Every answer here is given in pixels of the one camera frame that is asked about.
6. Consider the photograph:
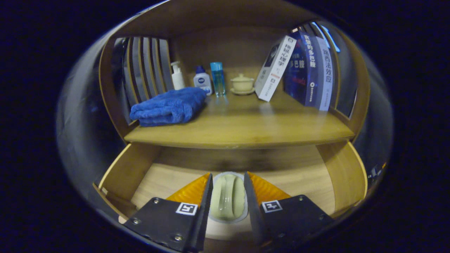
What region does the folded blue towel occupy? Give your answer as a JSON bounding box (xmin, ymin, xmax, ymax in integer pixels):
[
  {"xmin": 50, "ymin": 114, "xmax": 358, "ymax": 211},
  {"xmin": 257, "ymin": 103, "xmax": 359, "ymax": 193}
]
[{"xmin": 129, "ymin": 87, "xmax": 208, "ymax": 127}]

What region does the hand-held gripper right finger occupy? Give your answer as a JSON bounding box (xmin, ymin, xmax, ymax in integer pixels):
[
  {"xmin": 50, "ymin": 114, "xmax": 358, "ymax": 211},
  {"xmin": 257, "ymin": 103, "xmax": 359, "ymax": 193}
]
[{"xmin": 243, "ymin": 171, "xmax": 335, "ymax": 248}]

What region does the dark blue book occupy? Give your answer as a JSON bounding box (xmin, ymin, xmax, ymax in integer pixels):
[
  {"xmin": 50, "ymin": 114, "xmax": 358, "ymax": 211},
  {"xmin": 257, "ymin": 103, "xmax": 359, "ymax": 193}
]
[{"xmin": 283, "ymin": 31, "xmax": 324, "ymax": 107}]

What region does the white bottle with blue cap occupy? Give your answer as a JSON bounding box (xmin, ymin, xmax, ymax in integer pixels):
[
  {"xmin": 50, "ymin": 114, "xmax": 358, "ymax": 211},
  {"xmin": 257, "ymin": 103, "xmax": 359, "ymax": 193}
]
[{"xmin": 193, "ymin": 65, "xmax": 213, "ymax": 96}]

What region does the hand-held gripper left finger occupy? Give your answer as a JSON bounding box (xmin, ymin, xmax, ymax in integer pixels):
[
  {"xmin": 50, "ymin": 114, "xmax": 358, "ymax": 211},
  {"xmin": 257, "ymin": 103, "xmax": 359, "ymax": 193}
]
[{"xmin": 122, "ymin": 172, "xmax": 214, "ymax": 253}]

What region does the pale lilac book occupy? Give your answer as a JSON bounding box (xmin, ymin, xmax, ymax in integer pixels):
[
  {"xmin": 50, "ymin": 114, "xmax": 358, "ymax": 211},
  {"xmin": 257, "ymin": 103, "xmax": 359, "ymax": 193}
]
[{"xmin": 314, "ymin": 36, "xmax": 334, "ymax": 112}]

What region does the white book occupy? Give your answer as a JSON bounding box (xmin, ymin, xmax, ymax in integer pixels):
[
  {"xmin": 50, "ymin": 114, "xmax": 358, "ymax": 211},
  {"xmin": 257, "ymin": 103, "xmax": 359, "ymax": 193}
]
[{"xmin": 255, "ymin": 34, "xmax": 297, "ymax": 102}]

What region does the beige lidded teacup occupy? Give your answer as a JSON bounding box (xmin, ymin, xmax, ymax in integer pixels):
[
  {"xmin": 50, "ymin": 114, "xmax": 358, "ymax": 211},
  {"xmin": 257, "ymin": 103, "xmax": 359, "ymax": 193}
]
[{"xmin": 230, "ymin": 73, "xmax": 256, "ymax": 96}]

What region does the wooden countertop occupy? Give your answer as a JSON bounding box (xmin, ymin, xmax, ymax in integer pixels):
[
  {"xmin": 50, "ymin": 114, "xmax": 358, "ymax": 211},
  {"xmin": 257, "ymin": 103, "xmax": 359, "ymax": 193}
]
[{"xmin": 124, "ymin": 90, "xmax": 355, "ymax": 149}]

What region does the clear blue bottle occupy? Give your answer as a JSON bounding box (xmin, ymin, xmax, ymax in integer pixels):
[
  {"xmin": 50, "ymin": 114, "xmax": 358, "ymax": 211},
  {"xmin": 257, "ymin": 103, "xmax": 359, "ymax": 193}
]
[{"xmin": 210, "ymin": 62, "xmax": 226, "ymax": 97}]

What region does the white pump bottle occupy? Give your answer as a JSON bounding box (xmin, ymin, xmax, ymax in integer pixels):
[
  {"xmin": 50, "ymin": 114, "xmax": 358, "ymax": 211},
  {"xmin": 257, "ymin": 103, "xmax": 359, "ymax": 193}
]
[{"xmin": 171, "ymin": 61, "xmax": 186, "ymax": 91}]

